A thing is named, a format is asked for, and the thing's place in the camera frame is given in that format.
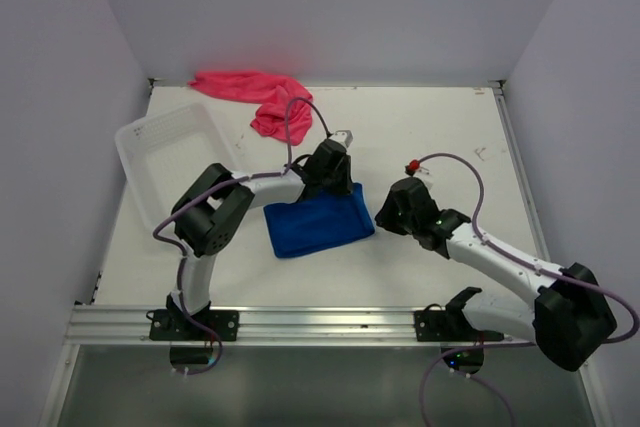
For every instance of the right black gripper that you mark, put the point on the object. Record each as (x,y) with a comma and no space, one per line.
(384,217)

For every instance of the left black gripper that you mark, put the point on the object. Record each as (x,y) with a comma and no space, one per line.
(345,186)

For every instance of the blue towel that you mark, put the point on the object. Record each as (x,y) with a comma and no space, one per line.
(318,224)

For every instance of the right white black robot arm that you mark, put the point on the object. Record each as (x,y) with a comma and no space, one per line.
(558,309)

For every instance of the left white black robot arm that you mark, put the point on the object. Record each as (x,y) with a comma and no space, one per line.
(206,218)

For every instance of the pink towel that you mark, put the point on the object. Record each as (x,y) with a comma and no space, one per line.
(271,92)

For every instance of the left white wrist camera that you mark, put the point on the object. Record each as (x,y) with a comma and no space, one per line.
(342,137)

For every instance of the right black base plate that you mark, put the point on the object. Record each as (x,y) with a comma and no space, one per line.
(435,323)

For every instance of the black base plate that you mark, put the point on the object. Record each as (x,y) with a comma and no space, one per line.
(435,323)
(167,325)

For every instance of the right aluminium rail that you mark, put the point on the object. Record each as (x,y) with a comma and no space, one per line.
(497,88)

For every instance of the aluminium rail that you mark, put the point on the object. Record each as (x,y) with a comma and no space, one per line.
(497,88)
(97,325)

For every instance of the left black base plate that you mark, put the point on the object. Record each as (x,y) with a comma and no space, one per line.
(167,325)

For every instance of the front aluminium rail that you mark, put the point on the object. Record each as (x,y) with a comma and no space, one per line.
(97,325)

